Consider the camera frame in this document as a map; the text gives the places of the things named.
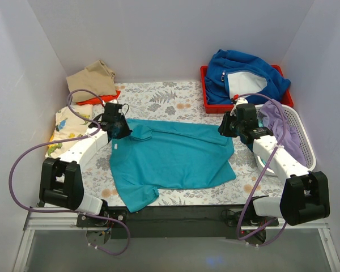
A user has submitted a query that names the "teal t-shirt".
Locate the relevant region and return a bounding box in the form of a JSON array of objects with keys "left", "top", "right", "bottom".
[{"left": 109, "top": 119, "right": 236, "bottom": 213}]

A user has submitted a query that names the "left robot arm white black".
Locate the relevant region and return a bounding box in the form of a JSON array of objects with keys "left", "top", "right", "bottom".
[{"left": 39, "top": 102, "right": 132, "bottom": 227}]

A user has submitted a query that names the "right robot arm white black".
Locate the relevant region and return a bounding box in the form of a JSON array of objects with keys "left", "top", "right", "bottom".
[{"left": 218, "top": 104, "right": 330, "bottom": 226}]

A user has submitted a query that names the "orange folded t-shirt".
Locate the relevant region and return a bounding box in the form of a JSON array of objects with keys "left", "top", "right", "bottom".
[{"left": 76, "top": 90, "right": 121, "bottom": 105}]

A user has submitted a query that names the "red plastic tray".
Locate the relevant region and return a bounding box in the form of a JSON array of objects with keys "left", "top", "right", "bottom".
[{"left": 200, "top": 65, "right": 294, "bottom": 114}]

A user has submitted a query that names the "dinosaur print folded t-shirt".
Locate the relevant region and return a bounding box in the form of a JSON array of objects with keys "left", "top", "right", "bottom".
[{"left": 45, "top": 105, "right": 93, "bottom": 158}]

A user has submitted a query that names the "beige folded t-shirt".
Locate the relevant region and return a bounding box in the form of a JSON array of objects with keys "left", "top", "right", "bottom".
[{"left": 66, "top": 60, "right": 117, "bottom": 97}]

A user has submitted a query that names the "purple t-shirt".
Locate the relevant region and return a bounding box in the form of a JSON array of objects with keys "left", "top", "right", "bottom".
[{"left": 260, "top": 99, "right": 308, "bottom": 167}]

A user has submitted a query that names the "blue fleece jacket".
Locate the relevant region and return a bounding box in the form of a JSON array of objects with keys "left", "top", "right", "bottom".
[{"left": 204, "top": 49, "right": 291, "bottom": 105}]

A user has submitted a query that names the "white plastic laundry basket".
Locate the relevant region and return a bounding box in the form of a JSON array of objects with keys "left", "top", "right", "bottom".
[{"left": 254, "top": 105, "right": 316, "bottom": 176}]

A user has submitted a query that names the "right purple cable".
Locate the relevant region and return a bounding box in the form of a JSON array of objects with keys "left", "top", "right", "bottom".
[{"left": 234, "top": 93, "right": 288, "bottom": 248}]

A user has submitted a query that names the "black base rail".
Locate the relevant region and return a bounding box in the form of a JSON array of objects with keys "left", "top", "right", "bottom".
[{"left": 76, "top": 204, "right": 278, "bottom": 240}]

